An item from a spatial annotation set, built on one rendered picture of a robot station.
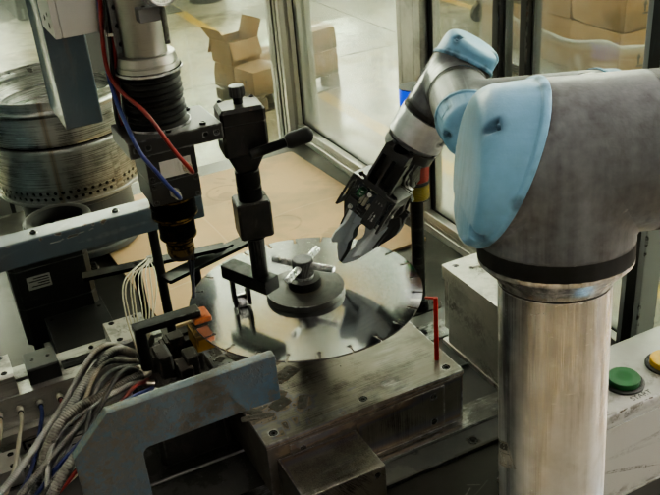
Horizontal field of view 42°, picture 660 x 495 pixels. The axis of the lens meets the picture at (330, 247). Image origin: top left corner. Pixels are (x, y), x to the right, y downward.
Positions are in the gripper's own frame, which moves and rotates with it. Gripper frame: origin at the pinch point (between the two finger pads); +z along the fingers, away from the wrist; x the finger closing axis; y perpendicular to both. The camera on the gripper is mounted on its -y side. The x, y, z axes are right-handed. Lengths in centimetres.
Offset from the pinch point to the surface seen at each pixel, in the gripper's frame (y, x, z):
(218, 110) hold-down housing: 21.5, -17.6, -15.9
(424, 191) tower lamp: -21.7, 0.5, -6.1
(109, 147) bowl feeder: -22, -56, 26
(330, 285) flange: 4.8, 1.4, 3.1
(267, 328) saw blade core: 15.5, -0.4, 8.1
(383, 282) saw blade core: -0.1, 6.6, 0.2
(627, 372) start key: 3.0, 38.9, -12.5
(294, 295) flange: 8.8, -1.3, 5.6
